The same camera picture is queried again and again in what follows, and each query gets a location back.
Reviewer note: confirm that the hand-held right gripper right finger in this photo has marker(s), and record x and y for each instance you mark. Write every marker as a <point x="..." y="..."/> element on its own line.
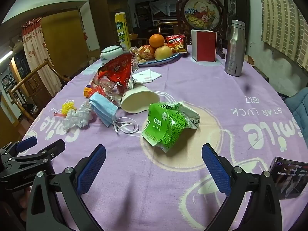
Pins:
<point x="215" y="170"/>

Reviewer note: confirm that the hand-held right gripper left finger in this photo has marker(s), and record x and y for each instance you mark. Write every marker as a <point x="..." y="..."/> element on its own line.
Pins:
<point x="92" y="169"/>

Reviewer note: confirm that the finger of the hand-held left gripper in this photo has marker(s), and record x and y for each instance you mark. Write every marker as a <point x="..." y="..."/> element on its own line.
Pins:
<point x="26" y="143"/>
<point x="51" y="149"/>

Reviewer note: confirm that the yellow wrapper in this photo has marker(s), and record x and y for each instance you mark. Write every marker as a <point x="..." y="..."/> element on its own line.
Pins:
<point x="68" y="107"/>

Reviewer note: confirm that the blue face mask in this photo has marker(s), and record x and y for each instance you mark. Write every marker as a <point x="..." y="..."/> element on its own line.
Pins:
<point x="102" y="108"/>

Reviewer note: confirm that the green snack bag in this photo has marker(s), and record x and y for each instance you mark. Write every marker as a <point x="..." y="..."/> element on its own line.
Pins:
<point x="166" y="130"/>

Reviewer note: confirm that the small orange packet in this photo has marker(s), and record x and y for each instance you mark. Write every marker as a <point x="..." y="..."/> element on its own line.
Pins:
<point x="87" y="92"/>

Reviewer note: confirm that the clear red plastic wrapper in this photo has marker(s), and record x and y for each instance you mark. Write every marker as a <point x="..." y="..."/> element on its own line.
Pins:
<point x="105" y="87"/>

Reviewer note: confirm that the white paper cup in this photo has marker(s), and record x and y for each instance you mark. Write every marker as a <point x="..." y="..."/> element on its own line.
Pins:
<point x="139" y="98"/>

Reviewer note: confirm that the red snack bag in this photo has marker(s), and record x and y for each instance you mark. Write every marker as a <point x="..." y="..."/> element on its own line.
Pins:
<point x="118" y="72"/>

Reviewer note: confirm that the white rose print napkin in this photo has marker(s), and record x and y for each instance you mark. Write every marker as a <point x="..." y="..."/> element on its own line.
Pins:
<point x="146" y="75"/>

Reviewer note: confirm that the carved wooden cabinet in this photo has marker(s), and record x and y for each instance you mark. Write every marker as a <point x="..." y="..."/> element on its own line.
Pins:
<point x="36" y="87"/>

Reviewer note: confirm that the wooden armchair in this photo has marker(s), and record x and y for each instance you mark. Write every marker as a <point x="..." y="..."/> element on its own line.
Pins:
<point x="168" y="27"/>
<point x="28" y="75"/>

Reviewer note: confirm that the dark printed box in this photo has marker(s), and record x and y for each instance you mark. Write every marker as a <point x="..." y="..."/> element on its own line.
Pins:
<point x="291" y="178"/>

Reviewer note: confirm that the floral door curtain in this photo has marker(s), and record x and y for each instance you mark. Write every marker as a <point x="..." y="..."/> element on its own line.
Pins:
<point x="36" y="53"/>

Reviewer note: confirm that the blue quilted jacket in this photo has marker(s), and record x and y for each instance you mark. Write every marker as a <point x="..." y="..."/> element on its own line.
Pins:
<point x="299" y="103"/>

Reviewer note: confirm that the white ceramic lidded jar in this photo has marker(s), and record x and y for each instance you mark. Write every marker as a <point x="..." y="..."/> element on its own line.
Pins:
<point x="110" y="52"/>

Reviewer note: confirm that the pile of walnuts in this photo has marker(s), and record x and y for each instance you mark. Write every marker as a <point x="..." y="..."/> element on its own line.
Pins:
<point x="142" y="61"/>

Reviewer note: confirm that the blue rimmed fruit plate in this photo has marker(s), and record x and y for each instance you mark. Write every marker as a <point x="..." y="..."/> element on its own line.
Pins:
<point x="166" y="61"/>

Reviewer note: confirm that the stainless steel bottle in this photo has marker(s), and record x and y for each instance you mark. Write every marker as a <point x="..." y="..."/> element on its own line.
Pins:
<point x="234" y="50"/>

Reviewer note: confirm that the red white tissue box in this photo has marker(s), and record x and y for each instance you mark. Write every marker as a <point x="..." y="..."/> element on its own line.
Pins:
<point x="205" y="45"/>

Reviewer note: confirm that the apple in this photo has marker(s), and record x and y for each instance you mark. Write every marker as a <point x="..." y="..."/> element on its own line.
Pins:
<point x="163" y="53"/>

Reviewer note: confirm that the orange plastic wrapped pastry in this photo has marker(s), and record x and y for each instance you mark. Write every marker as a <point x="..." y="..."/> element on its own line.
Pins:
<point x="146" y="51"/>

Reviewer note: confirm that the red snack packet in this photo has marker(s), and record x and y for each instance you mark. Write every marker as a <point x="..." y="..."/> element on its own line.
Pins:
<point x="175" y="42"/>

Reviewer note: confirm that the yellow spray can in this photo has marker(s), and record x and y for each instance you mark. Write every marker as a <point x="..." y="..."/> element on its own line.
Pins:
<point x="121" y="31"/>

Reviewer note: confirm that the orange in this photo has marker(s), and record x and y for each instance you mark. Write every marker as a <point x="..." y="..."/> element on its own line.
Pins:
<point x="157" y="40"/>

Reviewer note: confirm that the tall wooden wardrobe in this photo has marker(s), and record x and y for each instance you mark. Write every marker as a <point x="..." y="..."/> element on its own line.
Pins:
<point x="103" y="12"/>

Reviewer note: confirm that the round embroidered table screen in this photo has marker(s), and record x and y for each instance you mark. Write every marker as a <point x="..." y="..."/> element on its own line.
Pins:
<point x="201" y="12"/>

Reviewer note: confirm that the brick pattern window curtain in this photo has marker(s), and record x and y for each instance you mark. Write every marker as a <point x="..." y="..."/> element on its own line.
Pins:
<point x="281" y="16"/>

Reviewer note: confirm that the wall scroll painting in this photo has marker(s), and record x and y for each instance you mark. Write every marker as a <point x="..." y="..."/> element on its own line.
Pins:
<point x="232" y="2"/>

